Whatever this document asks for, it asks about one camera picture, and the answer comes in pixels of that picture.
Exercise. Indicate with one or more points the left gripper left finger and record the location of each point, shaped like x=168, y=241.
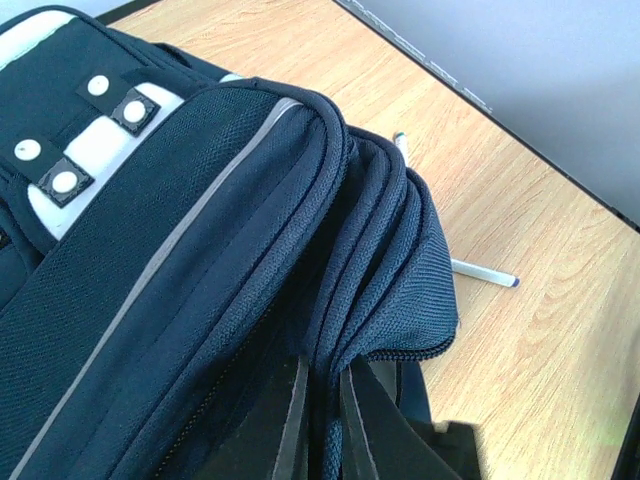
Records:
x=272, y=441

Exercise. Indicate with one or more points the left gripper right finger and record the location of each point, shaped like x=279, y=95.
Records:
x=380, y=442

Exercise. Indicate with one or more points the navy blue student backpack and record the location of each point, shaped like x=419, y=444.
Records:
x=172, y=234

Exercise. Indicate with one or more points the purple capped marker pen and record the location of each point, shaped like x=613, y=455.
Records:
x=484, y=274

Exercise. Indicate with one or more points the green capped marker pen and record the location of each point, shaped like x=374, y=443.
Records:
x=401, y=142

